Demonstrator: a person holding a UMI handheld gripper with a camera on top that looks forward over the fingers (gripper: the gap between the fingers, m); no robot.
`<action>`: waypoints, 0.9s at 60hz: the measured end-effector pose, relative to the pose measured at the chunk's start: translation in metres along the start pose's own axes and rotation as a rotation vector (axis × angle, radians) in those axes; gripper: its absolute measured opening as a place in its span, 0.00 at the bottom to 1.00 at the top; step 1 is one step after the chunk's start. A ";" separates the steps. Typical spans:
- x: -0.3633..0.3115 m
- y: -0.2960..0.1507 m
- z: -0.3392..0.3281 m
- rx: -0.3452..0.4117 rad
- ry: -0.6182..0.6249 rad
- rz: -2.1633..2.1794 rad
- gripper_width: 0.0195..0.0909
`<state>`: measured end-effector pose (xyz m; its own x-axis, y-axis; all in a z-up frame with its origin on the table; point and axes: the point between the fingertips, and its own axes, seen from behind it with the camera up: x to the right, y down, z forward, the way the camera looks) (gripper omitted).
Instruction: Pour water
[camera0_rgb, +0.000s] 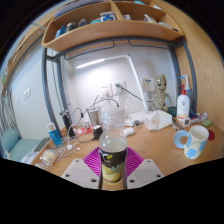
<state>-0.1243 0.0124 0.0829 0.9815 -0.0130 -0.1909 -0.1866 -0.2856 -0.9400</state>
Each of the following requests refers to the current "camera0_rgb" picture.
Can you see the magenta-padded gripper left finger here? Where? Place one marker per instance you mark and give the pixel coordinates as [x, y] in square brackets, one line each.
[78, 171]

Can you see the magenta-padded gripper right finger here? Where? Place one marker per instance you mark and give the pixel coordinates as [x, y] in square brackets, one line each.
[146, 171]

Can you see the clear drink bottle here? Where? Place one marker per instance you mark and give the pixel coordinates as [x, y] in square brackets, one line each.
[113, 160]

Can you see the wrapped round bread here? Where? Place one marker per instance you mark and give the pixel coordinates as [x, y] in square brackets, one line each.
[49, 156]

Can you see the red flat pack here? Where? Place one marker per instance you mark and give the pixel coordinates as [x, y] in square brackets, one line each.
[83, 131]

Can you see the small blue and white bottle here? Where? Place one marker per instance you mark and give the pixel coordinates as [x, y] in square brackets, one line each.
[55, 136]

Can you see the black charger block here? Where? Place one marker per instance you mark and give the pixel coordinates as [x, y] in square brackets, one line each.
[97, 132]

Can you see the small white case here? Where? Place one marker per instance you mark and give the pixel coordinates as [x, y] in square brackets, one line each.
[129, 131]

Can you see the grey flat tablet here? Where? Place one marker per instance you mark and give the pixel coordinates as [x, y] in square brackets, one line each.
[41, 145]

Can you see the black cylinder device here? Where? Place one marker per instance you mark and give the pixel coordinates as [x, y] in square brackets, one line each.
[68, 123]

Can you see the white power strip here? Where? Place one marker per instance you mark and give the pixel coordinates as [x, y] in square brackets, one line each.
[135, 118]

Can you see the metal cup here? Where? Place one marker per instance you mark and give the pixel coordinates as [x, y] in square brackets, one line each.
[94, 116]

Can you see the white mug with blue patches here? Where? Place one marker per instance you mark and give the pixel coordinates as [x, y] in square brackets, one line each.
[196, 143]

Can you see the bed with pale sheet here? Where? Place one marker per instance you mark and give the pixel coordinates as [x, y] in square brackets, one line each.
[23, 150]

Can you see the small white clock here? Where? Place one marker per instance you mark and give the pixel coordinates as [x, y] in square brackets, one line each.
[186, 121]

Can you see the dark green round container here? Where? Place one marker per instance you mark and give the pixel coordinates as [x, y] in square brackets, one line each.
[172, 111]

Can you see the flat round red coaster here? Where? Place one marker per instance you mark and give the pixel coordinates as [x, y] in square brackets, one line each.
[212, 135]

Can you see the teal pillow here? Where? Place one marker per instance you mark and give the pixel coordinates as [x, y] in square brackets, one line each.
[9, 141]

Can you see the white pump bottle, red top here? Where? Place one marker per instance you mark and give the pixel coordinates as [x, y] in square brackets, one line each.
[183, 105]

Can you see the wooden tree figurine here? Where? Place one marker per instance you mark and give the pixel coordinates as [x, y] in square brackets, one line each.
[161, 95]

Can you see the clear blue bottle, white nozzle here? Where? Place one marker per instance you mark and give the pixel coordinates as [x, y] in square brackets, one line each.
[190, 98]

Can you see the white desk lamp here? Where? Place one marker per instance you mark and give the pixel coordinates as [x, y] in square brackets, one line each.
[90, 63]

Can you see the wooden shelf unit with items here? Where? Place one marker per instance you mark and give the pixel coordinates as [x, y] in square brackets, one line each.
[110, 31]

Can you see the white wall socket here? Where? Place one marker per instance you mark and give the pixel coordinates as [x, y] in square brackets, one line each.
[119, 88]
[105, 90]

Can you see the white light switch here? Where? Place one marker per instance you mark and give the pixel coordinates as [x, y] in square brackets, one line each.
[27, 93]

